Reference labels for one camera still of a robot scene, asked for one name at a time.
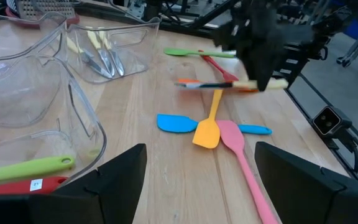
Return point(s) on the blue silicone spatula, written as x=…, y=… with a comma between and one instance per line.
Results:
x=174, y=123

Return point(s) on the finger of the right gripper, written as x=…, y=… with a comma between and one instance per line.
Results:
x=252, y=73
x=269, y=73

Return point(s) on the yellow silicone spatula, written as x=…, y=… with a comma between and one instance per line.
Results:
x=207, y=133

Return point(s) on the orange silicone spatula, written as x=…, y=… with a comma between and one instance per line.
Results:
x=188, y=81

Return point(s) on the green silicone spatula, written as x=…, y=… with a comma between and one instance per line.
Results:
x=179, y=52

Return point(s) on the red silicone spatula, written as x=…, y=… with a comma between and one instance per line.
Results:
x=225, y=73

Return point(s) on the black table-level camera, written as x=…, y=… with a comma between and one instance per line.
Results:
x=328, y=121

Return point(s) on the red silicone spoon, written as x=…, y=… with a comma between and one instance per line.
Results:
x=11, y=187

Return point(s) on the green silicone spoon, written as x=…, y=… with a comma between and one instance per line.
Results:
x=26, y=169

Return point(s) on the pink silicone spatula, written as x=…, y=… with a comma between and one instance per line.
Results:
x=233, y=137

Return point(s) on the red steel box grater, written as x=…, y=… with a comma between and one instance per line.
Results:
x=48, y=11

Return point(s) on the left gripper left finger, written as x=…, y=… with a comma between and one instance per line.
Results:
x=73, y=208

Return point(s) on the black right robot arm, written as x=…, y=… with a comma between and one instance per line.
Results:
x=306, y=53

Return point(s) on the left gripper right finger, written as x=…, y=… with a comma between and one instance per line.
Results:
x=322, y=205

